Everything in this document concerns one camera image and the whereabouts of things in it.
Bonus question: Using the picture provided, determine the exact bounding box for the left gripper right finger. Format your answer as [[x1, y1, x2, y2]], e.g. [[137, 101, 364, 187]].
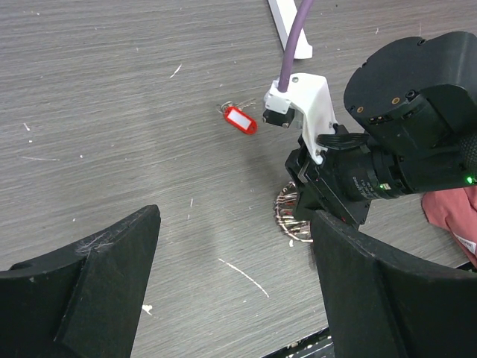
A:
[[311, 211, 476, 357]]

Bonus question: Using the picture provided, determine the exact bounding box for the black mounting plate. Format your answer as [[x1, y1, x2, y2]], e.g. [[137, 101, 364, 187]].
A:
[[263, 327, 335, 358]]

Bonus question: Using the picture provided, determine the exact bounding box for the metal keyring with keys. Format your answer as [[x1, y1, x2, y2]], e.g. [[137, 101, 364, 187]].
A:
[[274, 181, 313, 243]]

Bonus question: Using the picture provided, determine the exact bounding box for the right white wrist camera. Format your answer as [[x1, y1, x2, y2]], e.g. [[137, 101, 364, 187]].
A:
[[264, 73, 337, 165]]

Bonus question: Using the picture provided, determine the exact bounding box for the white pole base foot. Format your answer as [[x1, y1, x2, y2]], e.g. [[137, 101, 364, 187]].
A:
[[268, 0, 313, 60]]

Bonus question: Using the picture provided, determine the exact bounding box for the maroon printed t-shirt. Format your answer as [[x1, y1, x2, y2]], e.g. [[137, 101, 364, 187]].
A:
[[421, 186, 477, 267]]

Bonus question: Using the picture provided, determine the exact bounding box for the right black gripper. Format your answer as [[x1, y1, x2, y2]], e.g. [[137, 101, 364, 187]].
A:
[[285, 136, 370, 228]]

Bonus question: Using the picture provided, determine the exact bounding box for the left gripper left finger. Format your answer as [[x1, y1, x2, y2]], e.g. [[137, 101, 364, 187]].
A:
[[1, 205, 161, 357]]

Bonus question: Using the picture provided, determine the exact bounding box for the red tagged key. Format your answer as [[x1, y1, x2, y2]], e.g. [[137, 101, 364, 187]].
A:
[[216, 98, 258, 135]]

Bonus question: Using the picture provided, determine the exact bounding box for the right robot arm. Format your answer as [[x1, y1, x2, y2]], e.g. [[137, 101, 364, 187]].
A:
[[285, 31, 476, 227]]

